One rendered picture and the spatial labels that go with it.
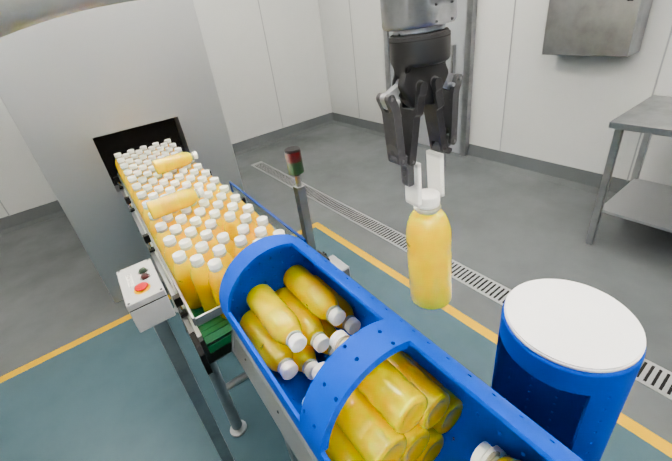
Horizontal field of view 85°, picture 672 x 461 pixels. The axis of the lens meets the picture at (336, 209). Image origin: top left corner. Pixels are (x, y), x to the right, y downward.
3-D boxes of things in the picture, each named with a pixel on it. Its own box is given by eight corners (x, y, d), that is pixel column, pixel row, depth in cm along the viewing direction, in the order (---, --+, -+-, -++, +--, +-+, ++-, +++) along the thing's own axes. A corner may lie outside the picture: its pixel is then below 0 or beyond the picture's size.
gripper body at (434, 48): (413, 34, 41) (417, 117, 45) (467, 22, 44) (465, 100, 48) (373, 36, 47) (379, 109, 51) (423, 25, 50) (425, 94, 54)
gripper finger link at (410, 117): (429, 81, 46) (421, 81, 46) (419, 167, 51) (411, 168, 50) (408, 79, 49) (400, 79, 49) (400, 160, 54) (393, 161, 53)
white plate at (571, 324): (519, 266, 102) (518, 269, 102) (489, 335, 83) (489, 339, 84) (647, 300, 86) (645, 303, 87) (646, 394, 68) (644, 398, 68)
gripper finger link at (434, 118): (412, 78, 50) (420, 73, 50) (427, 149, 56) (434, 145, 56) (433, 80, 47) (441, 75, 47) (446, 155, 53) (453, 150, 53)
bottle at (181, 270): (194, 294, 129) (176, 251, 120) (212, 295, 128) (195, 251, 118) (183, 308, 123) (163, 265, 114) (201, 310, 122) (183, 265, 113)
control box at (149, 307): (140, 333, 102) (125, 306, 97) (128, 296, 117) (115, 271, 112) (176, 315, 107) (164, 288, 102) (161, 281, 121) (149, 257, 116)
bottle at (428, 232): (439, 279, 69) (437, 189, 60) (459, 303, 63) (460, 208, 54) (404, 289, 68) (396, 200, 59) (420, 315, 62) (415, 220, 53)
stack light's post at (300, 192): (331, 367, 201) (297, 188, 147) (327, 363, 204) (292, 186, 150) (337, 363, 203) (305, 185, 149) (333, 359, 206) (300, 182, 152)
